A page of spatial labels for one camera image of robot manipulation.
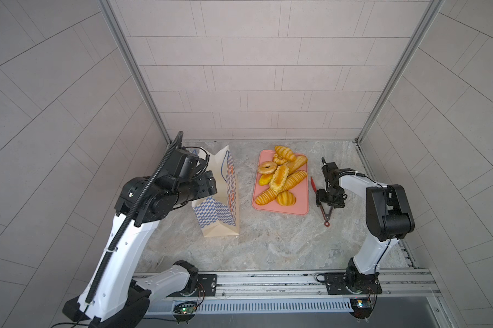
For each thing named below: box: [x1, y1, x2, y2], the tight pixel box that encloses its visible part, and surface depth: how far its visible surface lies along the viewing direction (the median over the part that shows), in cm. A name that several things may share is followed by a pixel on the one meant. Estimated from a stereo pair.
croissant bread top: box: [274, 145, 297, 162], surface depth 104 cm
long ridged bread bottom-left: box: [254, 188, 279, 206], surface depth 93 cm
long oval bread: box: [284, 155, 308, 177], surface depth 104 cm
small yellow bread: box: [258, 173, 274, 186], surface depth 98 cm
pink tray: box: [252, 148, 309, 216], surface depth 95 cm
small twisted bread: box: [272, 153, 288, 166], surface depth 106 cm
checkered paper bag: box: [191, 144, 241, 238], surface depth 77 cm
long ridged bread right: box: [281, 170, 308, 193], surface depth 98 cm
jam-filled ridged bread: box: [269, 164, 290, 193], surface depth 95 cm
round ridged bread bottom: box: [276, 190, 297, 206], surface depth 91 cm
